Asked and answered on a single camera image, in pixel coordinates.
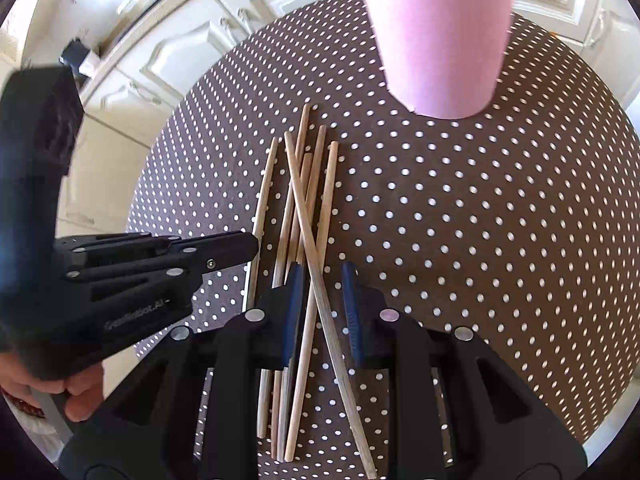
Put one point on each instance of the group of wooden chopsticks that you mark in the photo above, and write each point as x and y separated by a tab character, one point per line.
326	312

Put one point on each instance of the pink cup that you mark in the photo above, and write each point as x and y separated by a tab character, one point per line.
440	35

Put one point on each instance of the beige stone countertop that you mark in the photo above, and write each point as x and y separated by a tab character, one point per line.
100	10

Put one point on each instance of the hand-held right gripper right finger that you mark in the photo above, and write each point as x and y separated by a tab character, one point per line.
352	310

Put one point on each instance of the black electric kettle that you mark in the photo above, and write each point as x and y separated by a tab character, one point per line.
75	55

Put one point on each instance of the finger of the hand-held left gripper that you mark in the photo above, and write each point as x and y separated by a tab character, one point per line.
150	242
150	272

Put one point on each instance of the person's left hand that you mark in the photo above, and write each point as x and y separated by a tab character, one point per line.
80	392

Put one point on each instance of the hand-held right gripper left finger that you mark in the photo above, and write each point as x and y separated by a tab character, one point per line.
295	305

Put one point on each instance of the brown polka dot tablecloth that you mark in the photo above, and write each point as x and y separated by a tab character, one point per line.
450	235

